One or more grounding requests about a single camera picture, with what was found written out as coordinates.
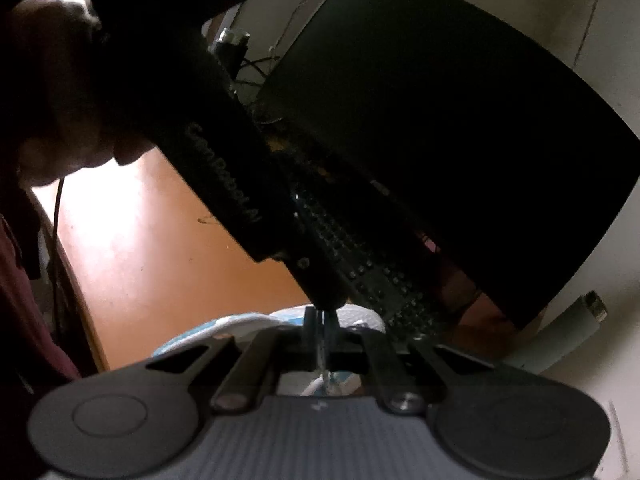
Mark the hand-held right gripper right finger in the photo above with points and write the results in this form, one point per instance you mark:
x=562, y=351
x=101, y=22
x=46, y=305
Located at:
x=331, y=332

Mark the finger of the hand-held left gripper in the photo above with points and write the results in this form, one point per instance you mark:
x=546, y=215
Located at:
x=320, y=285

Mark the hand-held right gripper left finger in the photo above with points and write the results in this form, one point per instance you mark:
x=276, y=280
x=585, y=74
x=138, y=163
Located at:
x=311, y=332

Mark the person's left hand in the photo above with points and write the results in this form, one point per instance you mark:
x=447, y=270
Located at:
x=55, y=90

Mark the black keyboard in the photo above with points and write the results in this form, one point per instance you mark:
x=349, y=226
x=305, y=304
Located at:
x=370, y=270

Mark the black water bottle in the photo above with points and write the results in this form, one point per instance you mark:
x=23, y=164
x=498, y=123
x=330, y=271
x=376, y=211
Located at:
x=231, y=50

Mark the reddish brown box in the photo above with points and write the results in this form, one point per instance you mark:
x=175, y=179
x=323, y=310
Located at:
x=457, y=285

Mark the black computer monitor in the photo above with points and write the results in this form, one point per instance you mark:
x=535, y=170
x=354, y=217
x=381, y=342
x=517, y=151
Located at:
x=425, y=110

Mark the grey-green water bottle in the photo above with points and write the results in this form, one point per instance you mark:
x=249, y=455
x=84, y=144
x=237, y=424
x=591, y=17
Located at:
x=565, y=330

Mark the person's maroon shirt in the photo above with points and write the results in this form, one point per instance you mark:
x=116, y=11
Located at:
x=20, y=310

